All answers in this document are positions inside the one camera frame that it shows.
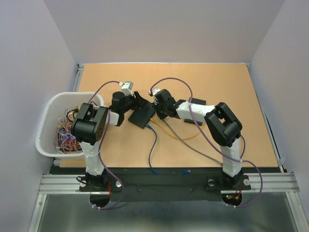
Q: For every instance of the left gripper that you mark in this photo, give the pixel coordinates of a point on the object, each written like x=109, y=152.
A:
x=138, y=101

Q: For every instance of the white plastic bin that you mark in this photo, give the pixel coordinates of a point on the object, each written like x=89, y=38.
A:
x=55, y=109

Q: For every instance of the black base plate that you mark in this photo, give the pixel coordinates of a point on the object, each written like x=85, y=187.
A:
x=143, y=185

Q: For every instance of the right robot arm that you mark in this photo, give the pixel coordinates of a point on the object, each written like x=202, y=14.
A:
x=222, y=123

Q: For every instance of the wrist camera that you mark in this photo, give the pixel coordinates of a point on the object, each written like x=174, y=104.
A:
x=154, y=91
x=126, y=88

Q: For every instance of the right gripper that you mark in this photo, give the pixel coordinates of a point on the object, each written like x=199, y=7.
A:
x=155, y=105

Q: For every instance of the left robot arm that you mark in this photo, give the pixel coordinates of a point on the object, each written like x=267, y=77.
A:
x=88, y=130

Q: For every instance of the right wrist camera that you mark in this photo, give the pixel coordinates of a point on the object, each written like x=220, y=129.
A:
x=154, y=91

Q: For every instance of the black network switch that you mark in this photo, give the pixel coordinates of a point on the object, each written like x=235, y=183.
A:
x=142, y=116
x=199, y=102

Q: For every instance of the aluminium frame rail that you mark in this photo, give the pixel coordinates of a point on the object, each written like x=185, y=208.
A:
x=154, y=209

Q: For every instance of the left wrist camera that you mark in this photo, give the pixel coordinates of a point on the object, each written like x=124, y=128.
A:
x=126, y=88

